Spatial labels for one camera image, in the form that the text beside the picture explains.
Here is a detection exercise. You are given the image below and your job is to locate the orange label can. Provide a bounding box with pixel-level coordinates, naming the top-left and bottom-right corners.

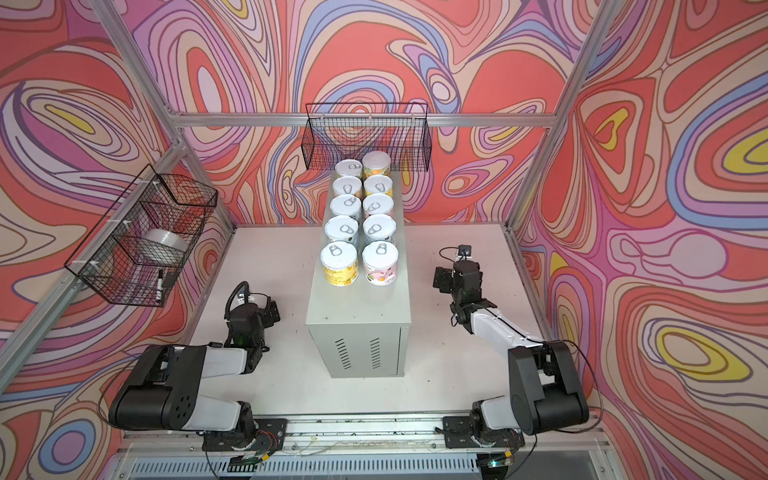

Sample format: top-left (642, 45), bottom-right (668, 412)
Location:
top-left (361, 150), bottom-right (391, 178)

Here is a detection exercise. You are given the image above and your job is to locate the can mid column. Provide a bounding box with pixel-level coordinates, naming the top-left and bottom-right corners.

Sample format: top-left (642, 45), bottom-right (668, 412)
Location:
top-left (332, 176), bottom-right (363, 199)

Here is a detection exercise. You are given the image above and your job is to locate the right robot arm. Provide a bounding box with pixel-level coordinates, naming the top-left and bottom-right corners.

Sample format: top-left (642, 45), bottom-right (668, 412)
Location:
top-left (433, 257), bottom-right (590, 449)

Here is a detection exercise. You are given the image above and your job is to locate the red label can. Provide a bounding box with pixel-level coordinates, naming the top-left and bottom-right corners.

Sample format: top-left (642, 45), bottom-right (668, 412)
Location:
top-left (362, 193), bottom-right (394, 218)
top-left (362, 241), bottom-right (399, 286)

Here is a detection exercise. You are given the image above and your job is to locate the black wire basket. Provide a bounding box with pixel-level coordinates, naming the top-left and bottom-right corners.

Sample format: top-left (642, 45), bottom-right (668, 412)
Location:
top-left (301, 101), bottom-right (432, 172)
top-left (64, 166), bottom-right (218, 308)

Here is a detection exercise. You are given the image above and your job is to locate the green label can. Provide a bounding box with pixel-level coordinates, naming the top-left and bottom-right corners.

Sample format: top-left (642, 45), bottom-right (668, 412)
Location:
top-left (334, 159), bottom-right (364, 179)

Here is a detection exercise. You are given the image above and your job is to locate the black wire basket left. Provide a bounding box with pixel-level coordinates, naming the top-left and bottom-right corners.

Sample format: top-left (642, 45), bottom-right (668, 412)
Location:
top-left (64, 166), bottom-right (218, 308)

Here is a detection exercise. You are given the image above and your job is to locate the black wire basket back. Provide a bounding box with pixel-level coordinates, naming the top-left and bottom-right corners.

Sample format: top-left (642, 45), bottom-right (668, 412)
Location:
top-left (301, 101), bottom-right (432, 172)

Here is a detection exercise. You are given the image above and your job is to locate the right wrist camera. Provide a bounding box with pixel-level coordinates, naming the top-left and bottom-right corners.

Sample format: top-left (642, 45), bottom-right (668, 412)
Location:
top-left (456, 245), bottom-right (472, 260)

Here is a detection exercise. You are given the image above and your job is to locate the can mid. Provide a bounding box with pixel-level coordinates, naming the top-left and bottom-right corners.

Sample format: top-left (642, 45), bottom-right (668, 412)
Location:
top-left (330, 194), bottom-right (362, 222)

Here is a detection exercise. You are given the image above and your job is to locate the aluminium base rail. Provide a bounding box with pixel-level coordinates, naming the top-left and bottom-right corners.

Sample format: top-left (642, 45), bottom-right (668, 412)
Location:
top-left (104, 412), bottom-right (625, 479)

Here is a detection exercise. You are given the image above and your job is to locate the grey metal cabinet counter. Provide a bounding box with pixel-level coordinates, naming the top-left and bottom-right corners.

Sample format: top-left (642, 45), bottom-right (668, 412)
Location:
top-left (305, 171), bottom-right (412, 378)

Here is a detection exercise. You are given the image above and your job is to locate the yellow label can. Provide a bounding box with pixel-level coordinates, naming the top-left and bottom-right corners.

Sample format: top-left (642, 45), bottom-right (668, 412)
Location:
top-left (363, 174), bottom-right (393, 197)

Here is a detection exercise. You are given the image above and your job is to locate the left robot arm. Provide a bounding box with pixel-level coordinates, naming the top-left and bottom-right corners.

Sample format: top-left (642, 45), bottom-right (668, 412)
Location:
top-left (107, 295), bottom-right (280, 452)

